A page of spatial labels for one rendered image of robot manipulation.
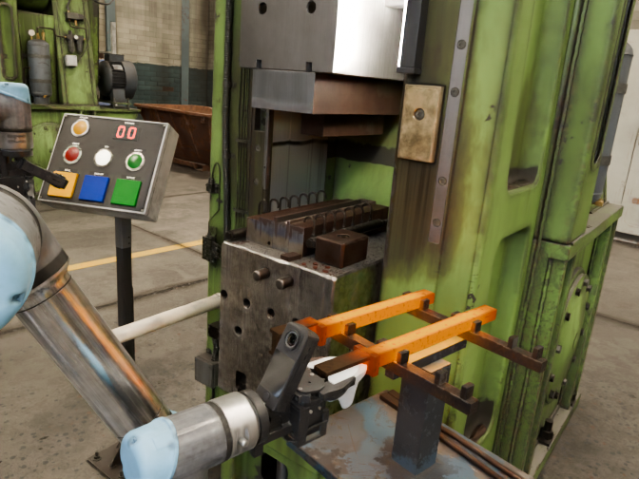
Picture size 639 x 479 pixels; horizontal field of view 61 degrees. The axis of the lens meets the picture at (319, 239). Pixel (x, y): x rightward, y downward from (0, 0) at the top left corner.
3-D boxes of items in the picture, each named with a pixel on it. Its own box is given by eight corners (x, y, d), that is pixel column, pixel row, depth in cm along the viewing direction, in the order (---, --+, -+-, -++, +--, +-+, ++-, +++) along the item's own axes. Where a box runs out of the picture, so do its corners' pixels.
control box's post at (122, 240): (127, 465, 190) (119, 159, 160) (121, 460, 192) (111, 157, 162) (136, 460, 193) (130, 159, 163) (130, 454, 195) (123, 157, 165)
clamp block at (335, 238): (340, 269, 130) (343, 243, 128) (313, 260, 134) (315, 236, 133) (367, 259, 139) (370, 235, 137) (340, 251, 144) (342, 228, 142)
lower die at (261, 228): (301, 257, 137) (304, 224, 134) (245, 239, 148) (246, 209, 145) (386, 230, 169) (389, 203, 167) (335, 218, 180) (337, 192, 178)
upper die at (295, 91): (312, 114, 127) (315, 72, 124) (251, 106, 138) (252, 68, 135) (399, 115, 159) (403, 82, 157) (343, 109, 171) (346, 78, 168)
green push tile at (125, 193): (134, 205, 149) (140, 181, 151) (109, 202, 150) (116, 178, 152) (137, 208, 151) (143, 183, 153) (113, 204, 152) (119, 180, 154)
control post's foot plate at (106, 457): (119, 490, 178) (118, 468, 176) (83, 460, 191) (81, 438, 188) (172, 458, 195) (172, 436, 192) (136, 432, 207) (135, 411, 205)
